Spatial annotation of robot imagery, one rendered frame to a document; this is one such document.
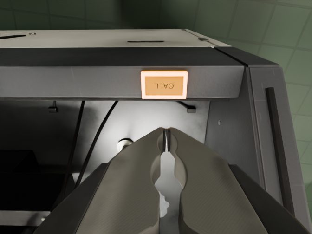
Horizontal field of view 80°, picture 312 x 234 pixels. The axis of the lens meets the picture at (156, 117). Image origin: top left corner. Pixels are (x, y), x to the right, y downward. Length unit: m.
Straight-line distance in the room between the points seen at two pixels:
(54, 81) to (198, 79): 0.17
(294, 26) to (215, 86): 1.16
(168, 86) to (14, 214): 0.31
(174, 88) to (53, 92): 0.15
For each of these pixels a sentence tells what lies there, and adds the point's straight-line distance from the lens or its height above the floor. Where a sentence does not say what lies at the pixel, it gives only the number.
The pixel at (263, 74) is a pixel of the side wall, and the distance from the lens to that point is 0.24.
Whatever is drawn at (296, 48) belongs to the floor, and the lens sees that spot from 1.40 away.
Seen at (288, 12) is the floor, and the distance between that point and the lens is 1.34.
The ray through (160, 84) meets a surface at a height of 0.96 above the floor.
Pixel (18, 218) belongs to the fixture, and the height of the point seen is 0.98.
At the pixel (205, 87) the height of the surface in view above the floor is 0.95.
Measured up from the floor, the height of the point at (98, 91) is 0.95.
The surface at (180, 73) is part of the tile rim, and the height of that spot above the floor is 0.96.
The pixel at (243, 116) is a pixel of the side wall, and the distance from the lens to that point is 0.23.
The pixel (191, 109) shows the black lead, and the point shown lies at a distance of 0.36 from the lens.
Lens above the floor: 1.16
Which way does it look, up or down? 62 degrees down
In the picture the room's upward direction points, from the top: 177 degrees counter-clockwise
